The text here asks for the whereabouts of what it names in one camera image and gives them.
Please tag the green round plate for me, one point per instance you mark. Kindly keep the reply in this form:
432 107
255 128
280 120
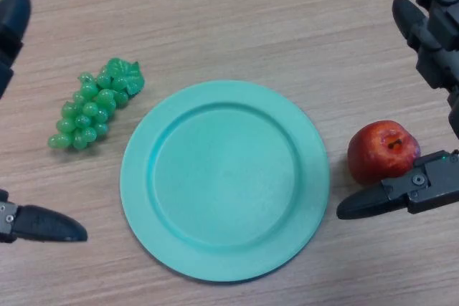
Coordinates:
226 184

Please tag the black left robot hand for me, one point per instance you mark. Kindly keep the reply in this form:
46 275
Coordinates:
43 225

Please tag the green grapes bunch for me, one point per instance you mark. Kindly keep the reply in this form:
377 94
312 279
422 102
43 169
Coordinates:
89 109

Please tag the red apple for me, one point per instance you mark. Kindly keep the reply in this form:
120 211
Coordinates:
376 152

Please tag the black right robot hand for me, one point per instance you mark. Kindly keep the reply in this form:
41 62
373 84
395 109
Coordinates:
435 184

